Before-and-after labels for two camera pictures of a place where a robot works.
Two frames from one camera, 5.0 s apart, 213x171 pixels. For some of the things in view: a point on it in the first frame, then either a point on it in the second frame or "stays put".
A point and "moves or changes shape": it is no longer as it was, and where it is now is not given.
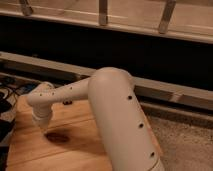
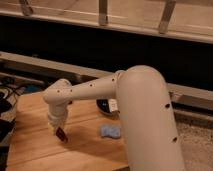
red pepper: (57, 137) moves or changes shape
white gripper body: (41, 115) → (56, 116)
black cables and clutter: (10, 89) stays put
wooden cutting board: (30, 150) stays put
